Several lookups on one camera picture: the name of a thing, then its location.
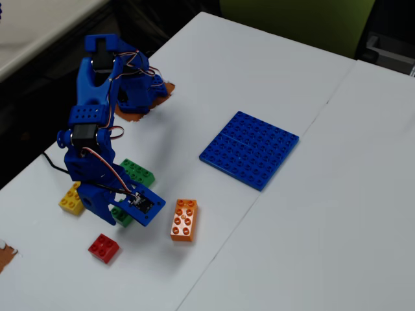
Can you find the grey box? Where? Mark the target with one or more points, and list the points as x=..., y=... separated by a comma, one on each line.
x=389, y=53

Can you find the blue printed robot arm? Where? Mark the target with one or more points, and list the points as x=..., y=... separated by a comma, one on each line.
x=90, y=84

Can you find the green 2x4 block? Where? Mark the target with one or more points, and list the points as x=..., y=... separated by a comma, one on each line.
x=140, y=173

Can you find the red 2x2 block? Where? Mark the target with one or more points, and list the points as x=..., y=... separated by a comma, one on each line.
x=103, y=247

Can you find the orange 2x4 block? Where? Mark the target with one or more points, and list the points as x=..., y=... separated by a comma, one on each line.
x=184, y=220

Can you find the white desk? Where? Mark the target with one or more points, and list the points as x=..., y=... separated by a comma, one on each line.
x=32, y=26

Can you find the green 2x2 block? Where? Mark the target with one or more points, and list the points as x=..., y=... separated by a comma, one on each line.
x=121, y=220

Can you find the blue 8x8 studded baseplate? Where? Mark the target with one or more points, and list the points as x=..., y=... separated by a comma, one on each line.
x=249, y=152

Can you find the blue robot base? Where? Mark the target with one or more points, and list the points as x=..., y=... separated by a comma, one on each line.
x=139, y=90

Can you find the blue printed gripper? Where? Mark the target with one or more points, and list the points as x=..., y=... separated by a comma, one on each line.
x=91, y=201

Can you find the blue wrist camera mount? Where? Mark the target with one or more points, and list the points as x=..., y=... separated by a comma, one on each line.
x=154, y=209

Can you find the yellow 2x4 block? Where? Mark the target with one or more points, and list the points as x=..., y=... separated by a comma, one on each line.
x=69, y=202

